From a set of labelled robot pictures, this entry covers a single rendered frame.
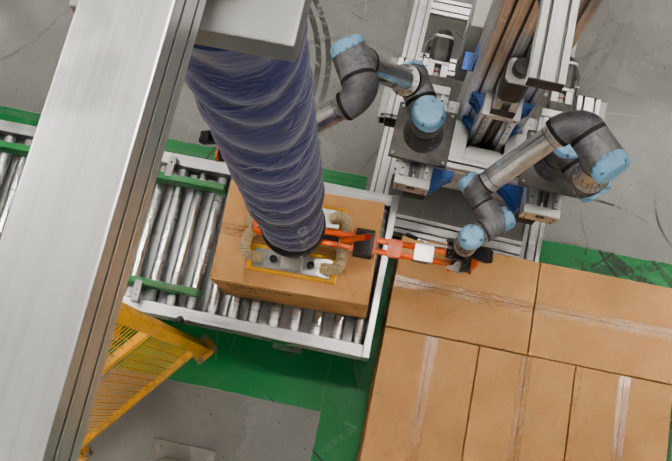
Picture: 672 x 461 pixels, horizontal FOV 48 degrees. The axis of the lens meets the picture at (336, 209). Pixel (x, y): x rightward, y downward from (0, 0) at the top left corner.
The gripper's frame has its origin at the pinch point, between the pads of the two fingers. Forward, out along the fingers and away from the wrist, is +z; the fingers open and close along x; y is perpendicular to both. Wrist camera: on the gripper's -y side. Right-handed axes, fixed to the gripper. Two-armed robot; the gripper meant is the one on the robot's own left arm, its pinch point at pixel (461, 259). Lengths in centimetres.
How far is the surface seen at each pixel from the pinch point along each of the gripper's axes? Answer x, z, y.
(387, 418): 58, 54, 14
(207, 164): -34, 49, 109
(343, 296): 18.4, 13.6, 39.5
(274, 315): 25, 54, 68
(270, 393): 56, 109, 68
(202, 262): 8, 54, 102
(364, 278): 10.4, 13.5, 33.0
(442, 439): 62, 54, -9
